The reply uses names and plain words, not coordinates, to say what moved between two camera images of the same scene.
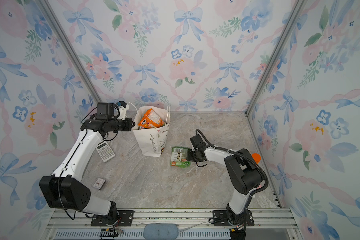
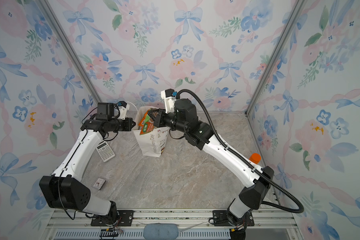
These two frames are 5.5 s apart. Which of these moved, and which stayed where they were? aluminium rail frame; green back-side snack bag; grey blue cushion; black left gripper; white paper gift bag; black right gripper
Moved: green back-side snack bag; black right gripper
Stayed: white paper gift bag; black left gripper; grey blue cushion; aluminium rail frame
